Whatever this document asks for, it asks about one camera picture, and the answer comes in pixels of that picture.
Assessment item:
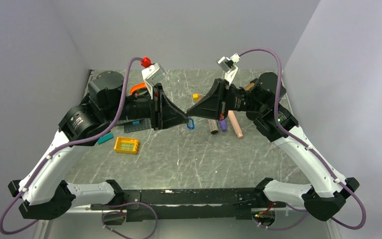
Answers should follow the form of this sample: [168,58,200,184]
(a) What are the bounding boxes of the gold microphone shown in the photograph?
[244,82,255,91]

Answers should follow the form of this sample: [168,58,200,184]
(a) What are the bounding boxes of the purple microphone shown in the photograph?
[219,120,227,132]

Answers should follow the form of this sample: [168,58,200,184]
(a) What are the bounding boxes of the orange lego arch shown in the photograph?
[130,82,149,97]

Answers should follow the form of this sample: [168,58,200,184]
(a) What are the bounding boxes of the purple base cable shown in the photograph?
[101,199,159,239]

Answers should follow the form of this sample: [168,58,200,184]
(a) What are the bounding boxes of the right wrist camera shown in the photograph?
[216,53,241,85]

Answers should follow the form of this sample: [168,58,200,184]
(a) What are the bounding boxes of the dark grey lego baseplate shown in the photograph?
[116,119,151,133]

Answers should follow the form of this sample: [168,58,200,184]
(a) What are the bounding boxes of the orange lego window piece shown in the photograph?
[114,137,140,154]

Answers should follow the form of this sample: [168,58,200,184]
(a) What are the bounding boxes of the blue key tag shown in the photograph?
[187,118,195,130]

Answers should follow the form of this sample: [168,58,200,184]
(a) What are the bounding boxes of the teal lego brick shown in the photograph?
[97,132,114,145]

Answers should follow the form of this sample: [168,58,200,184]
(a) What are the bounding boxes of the pink microphone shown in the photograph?
[228,111,244,139]

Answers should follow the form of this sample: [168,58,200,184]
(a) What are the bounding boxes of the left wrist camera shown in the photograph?
[140,56,167,99]

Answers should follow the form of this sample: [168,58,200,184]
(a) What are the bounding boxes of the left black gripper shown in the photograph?
[104,83,190,130]

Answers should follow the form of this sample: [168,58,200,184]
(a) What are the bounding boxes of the glitter microphone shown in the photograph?
[208,119,219,134]

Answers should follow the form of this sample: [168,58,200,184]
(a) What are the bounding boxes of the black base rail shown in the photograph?
[90,187,287,222]

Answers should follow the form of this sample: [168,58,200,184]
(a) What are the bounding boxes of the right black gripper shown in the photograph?
[188,77,267,120]

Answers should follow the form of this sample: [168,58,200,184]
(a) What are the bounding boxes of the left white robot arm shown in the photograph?
[8,70,188,220]

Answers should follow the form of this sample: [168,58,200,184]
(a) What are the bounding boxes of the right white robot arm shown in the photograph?
[186,72,359,221]

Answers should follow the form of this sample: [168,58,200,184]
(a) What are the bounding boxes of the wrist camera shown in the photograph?
[216,53,241,85]
[140,56,167,99]

